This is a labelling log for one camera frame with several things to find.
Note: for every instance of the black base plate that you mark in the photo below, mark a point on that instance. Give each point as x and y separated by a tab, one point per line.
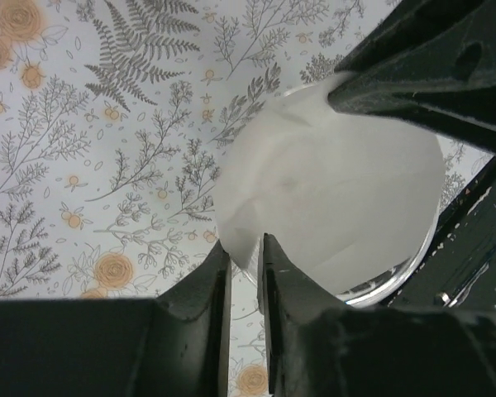
459	268

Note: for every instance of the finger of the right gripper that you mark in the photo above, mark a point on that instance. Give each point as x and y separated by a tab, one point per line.
424	41
460	110

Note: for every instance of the floral tablecloth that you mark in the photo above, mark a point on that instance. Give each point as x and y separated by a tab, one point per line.
115	116

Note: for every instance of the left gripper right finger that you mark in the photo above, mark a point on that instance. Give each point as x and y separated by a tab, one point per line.
297	314

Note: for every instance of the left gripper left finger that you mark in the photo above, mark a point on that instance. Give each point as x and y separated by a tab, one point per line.
194	330

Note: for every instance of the white paper coffee filter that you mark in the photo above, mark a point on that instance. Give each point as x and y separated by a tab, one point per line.
330	186

